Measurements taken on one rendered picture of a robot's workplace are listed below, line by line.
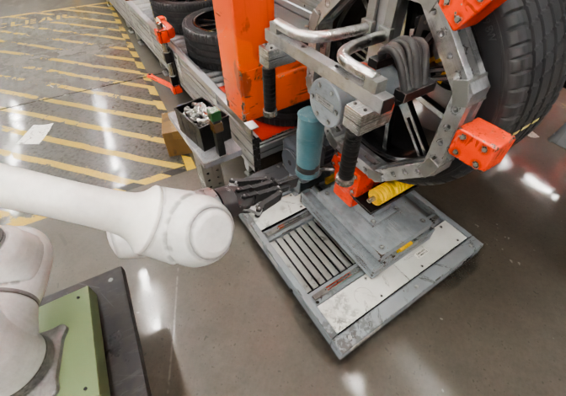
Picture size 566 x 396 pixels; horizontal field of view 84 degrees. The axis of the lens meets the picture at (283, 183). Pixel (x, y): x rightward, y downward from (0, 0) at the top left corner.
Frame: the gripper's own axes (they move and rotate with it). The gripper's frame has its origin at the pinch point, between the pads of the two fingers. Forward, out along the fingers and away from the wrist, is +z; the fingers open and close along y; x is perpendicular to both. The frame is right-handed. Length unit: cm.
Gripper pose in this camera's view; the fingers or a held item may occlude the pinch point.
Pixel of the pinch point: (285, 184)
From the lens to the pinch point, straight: 81.2
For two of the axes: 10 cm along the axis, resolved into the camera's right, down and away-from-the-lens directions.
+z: 7.6, -2.4, 6.0
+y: -6.1, -5.7, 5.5
